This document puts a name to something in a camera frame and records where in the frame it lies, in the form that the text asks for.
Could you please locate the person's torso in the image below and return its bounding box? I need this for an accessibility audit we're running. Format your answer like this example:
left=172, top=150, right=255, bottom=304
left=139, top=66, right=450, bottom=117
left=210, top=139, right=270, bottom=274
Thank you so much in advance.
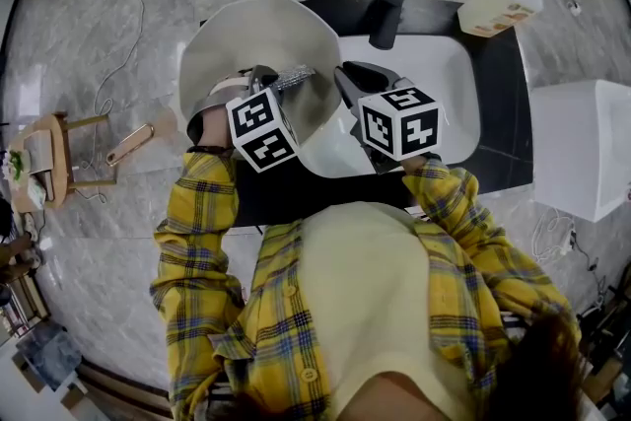
left=167, top=200, right=588, bottom=421

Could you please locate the cream white bowl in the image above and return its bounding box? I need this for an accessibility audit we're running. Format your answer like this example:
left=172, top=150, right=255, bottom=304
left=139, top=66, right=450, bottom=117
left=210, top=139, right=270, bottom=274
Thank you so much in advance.
left=177, top=0, right=344, bottom=149

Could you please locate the wooden coffee table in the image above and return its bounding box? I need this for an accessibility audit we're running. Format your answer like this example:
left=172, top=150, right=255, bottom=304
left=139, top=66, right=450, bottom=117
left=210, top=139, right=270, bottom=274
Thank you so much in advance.
left=9, top=111, right=118, bottom=209

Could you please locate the stack of books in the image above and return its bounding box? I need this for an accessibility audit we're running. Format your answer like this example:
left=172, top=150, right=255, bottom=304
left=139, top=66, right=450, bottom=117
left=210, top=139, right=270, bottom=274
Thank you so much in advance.
left=23, top=130, right=56, bottom=203

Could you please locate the black faucet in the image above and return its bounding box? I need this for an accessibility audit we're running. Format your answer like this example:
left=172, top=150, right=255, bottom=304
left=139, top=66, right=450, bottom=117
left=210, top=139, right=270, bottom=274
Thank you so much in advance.
left=368, top=0, right=418, bottom=50

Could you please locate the person's right forearm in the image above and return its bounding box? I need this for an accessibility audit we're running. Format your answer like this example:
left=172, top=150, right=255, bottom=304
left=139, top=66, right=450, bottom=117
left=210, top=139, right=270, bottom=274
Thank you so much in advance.
left=401, top=155, right=548, bottom=292

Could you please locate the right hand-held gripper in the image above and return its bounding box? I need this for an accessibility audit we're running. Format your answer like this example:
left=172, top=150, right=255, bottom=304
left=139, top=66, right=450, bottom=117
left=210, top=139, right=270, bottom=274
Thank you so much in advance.
left=333, top=59, right=442, bottom=177

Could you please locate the cream dish soap bottle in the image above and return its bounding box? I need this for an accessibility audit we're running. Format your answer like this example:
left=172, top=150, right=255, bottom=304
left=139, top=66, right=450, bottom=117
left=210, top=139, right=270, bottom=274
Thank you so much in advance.
left=456, top=0, right=545, bottom=38

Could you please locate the white coiled cable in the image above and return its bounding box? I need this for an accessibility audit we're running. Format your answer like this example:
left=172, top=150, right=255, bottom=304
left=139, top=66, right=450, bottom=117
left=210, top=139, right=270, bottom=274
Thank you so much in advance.
left=530, top=206, right=579, bottom=262

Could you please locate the person's left forearm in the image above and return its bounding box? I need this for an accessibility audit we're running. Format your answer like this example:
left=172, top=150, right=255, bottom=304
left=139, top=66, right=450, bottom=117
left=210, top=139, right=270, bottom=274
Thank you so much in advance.
left=150, top=145, right=243, bottom=307

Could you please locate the black sink cabinet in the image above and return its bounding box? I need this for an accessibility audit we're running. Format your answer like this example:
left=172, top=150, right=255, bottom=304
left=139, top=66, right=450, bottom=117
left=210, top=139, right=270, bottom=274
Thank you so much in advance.
left=199, top=0, right=534, bottom=228

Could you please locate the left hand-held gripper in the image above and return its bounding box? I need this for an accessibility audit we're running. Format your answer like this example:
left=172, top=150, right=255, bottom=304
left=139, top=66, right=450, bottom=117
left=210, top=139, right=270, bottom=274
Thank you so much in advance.
left=185, top=64, right=302, bottom=175

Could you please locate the white square cabinet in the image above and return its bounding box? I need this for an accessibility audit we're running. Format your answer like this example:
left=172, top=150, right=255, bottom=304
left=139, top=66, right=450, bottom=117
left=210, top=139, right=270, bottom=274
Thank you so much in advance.
left=529, top=78, right=631, bottom=223

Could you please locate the person's left hand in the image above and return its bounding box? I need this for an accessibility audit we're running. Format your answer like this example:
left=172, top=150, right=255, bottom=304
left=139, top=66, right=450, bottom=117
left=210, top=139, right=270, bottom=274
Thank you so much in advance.
left=198, top=104, right=237, bottom=150

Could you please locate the white sink basin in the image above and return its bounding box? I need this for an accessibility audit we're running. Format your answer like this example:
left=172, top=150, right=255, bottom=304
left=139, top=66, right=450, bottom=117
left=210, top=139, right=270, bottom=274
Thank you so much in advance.
left=298, top=34, right=482, bottom=178

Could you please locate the steel wool scrubber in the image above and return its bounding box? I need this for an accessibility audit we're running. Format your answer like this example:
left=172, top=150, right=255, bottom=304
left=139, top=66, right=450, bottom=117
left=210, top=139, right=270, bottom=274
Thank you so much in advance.
left=268, top=63, right=316, bottom=93

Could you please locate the black wristband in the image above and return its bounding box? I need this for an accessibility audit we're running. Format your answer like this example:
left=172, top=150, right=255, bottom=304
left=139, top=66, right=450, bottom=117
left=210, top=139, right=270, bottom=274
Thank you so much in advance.
left=185, top=143, right=237, bottom=159

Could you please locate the potted flower plant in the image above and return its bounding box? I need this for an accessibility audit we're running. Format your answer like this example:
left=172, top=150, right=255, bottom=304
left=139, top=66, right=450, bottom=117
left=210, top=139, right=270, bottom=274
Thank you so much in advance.
left=4, top=148, right=27, bottom=183

